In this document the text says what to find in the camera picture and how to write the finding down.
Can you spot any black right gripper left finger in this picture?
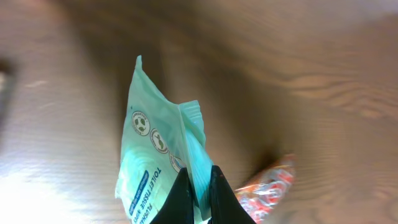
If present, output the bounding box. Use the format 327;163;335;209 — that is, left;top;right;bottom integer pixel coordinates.
150;168;194;224

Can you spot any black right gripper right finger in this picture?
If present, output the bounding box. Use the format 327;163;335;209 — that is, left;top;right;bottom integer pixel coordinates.
208;166;256;224

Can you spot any red chocolate bar wrapper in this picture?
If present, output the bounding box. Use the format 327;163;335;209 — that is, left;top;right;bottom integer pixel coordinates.
234;154;295;223

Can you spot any teal wet wipes pack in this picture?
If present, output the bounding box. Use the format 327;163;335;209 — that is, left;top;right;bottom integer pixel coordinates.
115;56;213;223

